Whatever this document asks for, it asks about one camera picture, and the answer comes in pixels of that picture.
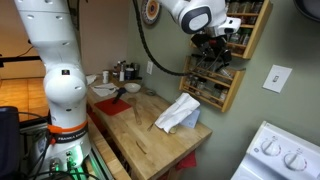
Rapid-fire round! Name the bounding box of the white wall outlet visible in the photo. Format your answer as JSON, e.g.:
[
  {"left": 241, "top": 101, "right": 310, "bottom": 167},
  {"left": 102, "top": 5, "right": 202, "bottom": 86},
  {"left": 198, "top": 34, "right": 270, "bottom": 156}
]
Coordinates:
[{"left": 146, "top": 60, "right": 154, "bottom": 76}]

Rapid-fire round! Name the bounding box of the white cloth towel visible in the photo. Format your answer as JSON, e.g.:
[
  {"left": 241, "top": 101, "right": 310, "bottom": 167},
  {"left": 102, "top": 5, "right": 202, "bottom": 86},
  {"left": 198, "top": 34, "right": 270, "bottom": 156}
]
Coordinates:
[{"left": 153, "top": 92, "right": 202, "bottom": 134}]

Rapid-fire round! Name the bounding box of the black handled blue spatula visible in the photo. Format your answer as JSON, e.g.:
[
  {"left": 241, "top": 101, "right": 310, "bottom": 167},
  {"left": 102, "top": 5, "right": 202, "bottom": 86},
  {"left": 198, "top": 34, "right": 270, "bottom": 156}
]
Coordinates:
[{"left": 111, "top": 86, "right": 128, "bottom": 105}]

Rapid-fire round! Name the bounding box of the steel topped salt grinder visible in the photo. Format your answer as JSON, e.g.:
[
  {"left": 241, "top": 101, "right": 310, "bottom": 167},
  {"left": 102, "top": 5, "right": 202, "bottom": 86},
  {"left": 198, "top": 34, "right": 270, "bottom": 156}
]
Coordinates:
[{"left": 118, "top": 63, "right": 126, "bottom": 83}]

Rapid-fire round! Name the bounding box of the dark bottle black cap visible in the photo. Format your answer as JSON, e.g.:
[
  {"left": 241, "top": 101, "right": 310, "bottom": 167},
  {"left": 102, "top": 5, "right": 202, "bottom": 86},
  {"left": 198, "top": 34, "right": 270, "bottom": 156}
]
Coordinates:
[{"left": 132, "top": 62, "right": 141, "bottom": 79}]

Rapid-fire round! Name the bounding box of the pale blue card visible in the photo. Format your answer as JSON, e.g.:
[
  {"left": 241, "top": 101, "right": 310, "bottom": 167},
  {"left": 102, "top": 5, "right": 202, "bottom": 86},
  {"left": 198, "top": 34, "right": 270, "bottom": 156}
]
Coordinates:
[{"left": 179, "top": 107, "right": 202, "bottom": 130}]

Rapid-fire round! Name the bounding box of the glass spice jar printed lid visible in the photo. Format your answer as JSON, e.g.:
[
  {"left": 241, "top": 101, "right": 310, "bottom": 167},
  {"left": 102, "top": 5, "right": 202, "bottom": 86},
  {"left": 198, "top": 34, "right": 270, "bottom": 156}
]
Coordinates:
[{"left": 218, "top": 67, "right": 236, "bottom": 80}]

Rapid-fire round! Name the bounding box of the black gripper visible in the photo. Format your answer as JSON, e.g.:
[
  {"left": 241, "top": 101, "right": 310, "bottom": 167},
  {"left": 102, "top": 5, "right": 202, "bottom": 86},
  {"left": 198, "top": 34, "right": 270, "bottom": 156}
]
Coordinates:
[{"left": 191, "top": 33, "right": 233, "bottom": 74}]

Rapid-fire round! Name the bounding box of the decorative wall plate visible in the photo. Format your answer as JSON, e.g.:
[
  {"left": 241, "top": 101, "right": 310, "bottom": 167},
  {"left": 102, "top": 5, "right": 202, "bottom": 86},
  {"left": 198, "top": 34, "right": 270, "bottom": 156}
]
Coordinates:
[{"left": 140, "top": 0, "right": 162, "bottom": 26}]

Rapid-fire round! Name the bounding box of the green label spice jar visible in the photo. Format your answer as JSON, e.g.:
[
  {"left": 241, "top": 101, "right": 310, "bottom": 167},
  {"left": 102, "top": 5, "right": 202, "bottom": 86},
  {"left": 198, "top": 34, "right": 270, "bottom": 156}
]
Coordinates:
[{"left": 210, "top": 83, "right": 221, "bottom": 98}]

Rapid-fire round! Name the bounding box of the white electric stove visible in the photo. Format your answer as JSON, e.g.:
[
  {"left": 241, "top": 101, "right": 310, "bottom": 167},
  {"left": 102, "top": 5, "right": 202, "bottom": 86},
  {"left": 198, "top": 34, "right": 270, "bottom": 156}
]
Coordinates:
[{"left": 230, "top": 120, "right": 320, "bottom": 180}]

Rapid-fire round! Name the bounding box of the white ceramic bowl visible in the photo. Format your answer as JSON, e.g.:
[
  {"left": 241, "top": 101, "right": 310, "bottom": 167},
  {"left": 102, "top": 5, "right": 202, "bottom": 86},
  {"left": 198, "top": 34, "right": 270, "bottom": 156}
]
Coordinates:
[{"left": 123, "top": 82, "right": 142, "bottom": 94}]

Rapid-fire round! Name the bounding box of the crumpled white paper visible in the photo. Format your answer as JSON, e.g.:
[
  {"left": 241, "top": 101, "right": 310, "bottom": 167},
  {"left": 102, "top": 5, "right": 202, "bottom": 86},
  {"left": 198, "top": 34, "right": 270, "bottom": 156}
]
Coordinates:
[{"left": 85, "top": 73, "right": 98, "bottom": 86}]

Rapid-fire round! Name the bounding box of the wooden spice rack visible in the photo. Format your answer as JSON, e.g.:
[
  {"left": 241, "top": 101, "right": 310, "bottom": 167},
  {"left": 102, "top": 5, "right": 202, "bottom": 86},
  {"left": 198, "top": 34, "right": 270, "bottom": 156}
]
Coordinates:
[
  {"left": 189, "top": 0, "right": 274, "bottom": 60},
  {"left": 178, "top": 55, "right": 247, "bottom": 113}
]

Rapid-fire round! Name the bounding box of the white paper napkin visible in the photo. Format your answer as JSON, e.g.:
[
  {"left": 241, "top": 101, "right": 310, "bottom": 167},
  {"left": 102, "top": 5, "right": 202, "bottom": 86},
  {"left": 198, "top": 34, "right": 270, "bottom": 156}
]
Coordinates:
[{"left": 90, "top": 82, "right": 120, "bottom": 98}]

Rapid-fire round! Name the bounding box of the white printed spice shaker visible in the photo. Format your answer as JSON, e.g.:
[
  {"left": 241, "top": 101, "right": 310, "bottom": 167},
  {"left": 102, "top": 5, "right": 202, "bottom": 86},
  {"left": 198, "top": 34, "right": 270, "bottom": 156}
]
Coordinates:
[{"left": 102, "top": 70, "right": 110, "bottom": 85}]

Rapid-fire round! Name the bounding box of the metal spoon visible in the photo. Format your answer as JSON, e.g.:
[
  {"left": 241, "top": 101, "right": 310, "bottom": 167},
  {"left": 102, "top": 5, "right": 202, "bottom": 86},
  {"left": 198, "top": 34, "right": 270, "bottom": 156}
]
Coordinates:
[{"left": 93, "top": 84, "right": 118, "bottom": 91}]

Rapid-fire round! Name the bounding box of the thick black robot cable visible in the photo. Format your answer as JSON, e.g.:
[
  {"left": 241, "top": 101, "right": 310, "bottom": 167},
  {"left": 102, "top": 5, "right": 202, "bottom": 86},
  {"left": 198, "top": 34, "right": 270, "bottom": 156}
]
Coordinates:
[{"left": 131, "top": 0, "right": 201, "bottom": 78}]

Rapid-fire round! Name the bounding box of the black chair back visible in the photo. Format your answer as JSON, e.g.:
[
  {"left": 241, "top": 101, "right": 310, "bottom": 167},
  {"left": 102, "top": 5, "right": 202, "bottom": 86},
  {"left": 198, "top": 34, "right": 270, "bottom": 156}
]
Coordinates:
[{"left": 0, "top": 105, "right": 21, "bottom": 178}]

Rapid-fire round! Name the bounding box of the red hanging cloth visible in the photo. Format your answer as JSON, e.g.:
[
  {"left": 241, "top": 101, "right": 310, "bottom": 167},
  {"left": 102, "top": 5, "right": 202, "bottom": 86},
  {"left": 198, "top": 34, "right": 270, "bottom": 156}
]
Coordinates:
[{"left": 174, "top": 150, "right": 198, "bottom": 172}]

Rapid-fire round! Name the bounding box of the white light switch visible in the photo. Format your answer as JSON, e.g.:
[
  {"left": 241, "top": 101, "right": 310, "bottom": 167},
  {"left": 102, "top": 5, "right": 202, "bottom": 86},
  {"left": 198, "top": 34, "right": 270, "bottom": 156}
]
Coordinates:
[{"left": 262, "top": 64, "right": 293, "bottom": 94}]

